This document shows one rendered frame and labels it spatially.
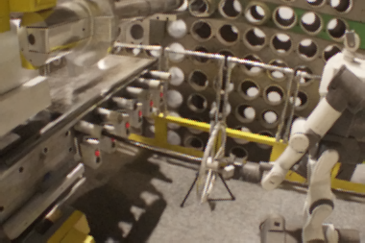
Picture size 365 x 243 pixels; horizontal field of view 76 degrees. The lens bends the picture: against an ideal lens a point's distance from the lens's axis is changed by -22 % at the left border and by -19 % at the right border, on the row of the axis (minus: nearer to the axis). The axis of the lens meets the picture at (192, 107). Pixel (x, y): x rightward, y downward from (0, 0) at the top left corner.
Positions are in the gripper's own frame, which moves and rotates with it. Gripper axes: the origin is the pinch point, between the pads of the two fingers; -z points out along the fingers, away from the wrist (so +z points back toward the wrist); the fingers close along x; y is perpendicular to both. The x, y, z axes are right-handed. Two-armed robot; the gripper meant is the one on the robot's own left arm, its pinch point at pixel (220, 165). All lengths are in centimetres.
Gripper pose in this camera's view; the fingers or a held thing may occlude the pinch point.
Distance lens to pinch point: 126.7
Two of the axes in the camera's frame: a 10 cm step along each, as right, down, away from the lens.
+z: 9.4, 2.0, -2.8
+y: -3.2, 2.7, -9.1
